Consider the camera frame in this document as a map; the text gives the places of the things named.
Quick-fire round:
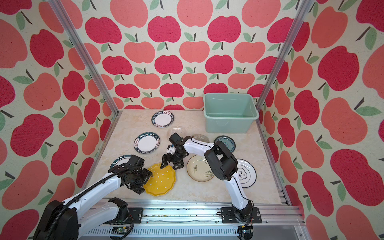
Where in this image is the white plate with black rings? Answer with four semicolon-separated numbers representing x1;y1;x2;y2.
237;159;257;189

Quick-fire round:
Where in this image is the right aluminium frame post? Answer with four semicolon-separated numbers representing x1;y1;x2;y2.
256;0;315;110

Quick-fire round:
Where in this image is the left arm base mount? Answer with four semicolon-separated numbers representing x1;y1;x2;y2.
105;207;144;225

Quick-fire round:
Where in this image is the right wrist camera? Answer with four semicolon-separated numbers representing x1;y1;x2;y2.
167;145;176;155

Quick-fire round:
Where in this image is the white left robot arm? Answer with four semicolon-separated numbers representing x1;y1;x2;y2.
33;155;153;240

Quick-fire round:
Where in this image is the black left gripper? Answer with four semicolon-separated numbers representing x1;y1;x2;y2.
131;167;155;194

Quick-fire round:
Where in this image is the white plate dark rim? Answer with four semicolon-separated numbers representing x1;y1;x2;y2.
134;132;161;154
151;111;175;128

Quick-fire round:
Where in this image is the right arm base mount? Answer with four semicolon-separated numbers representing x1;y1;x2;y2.
217;207;263;224

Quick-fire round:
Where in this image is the clear round glass plate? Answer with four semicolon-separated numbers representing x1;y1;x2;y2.
167;126;187;139

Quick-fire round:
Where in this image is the left aluminium frame post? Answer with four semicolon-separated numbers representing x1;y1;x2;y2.
48;0;119;116

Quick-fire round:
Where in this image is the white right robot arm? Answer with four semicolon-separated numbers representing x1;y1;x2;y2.
161;133;254;223

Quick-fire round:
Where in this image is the yellow polka dot plate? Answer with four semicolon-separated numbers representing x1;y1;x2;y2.
144;163;177;197

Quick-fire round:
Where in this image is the white plate green rim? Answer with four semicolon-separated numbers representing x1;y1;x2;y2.
110;155;132;170

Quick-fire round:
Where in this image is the aluminium frame post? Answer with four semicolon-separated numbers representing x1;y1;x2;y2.
48;0;119;116
256;0;315;110

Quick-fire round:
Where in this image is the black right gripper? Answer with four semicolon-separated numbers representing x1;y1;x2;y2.
156;150;183;170

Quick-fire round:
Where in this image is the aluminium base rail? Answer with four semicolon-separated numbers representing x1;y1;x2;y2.
80;199;310;240

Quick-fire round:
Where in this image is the mint green plastic bin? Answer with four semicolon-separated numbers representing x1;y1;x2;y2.
203;93;260;134

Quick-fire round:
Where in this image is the cream plate with plant drawing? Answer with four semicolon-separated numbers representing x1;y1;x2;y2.
187;155;215;182

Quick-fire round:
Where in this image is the small blue floral plate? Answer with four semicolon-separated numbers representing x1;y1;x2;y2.
214;135;236;153

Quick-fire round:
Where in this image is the clear grey glass plate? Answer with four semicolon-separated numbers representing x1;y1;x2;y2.
192;134;211;143

